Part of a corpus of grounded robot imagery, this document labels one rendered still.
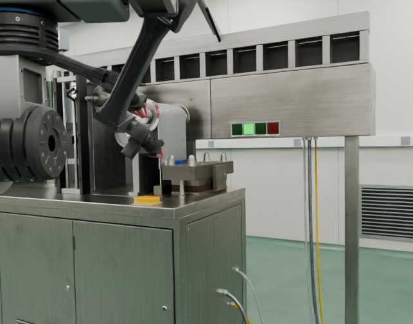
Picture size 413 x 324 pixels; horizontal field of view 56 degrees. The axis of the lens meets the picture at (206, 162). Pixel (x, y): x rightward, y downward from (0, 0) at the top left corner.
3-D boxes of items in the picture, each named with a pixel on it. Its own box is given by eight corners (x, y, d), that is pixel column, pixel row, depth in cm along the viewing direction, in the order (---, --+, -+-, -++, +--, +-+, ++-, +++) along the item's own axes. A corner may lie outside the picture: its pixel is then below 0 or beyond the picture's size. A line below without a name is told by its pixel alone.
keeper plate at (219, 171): (212, 190, 176) (212, 166, 176) (222, 188, 185) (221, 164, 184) (218, 190, 175) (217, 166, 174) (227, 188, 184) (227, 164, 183)
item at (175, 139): (158, 169, 174) (157, 126, 173) (185, 165, 195) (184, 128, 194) (159, 169, 173) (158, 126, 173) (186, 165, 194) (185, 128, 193)
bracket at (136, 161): (128, 195, 173) (126, 125, 172) (137, 193, 179) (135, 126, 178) (137, 195, 171) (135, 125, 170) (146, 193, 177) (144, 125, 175)
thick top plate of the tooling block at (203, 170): (162, 179, 169) (161, 165, 168) (205, 172, 204) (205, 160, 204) (194, 180, 161) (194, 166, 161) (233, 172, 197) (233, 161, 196)
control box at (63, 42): (51, 51, 201) (50, 31, 201) (63, 53, 206) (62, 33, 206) (57, 48, 197) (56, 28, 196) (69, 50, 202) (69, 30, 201)
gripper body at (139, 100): (142, 108, 161) (133, 96, 156) (123, 110, 166) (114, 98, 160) (148, 98, 164) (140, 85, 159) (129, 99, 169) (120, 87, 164)
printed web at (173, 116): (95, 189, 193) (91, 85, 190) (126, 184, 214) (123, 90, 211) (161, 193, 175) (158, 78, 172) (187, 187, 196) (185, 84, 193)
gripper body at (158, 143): (160, 155, 166) (151, 146, 160) (140, 155, 170) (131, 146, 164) (164, 141, 168) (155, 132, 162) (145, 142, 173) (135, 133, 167)
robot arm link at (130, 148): (151, 134, 153) (133, 122, 153) (133, 159, 151) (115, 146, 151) (152, 141, 164) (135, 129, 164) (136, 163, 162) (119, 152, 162)
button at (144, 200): (133, 204, 148) (133, 197, 147) (144, 201, 154) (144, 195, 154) (149, 205, 144) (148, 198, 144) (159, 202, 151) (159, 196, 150)
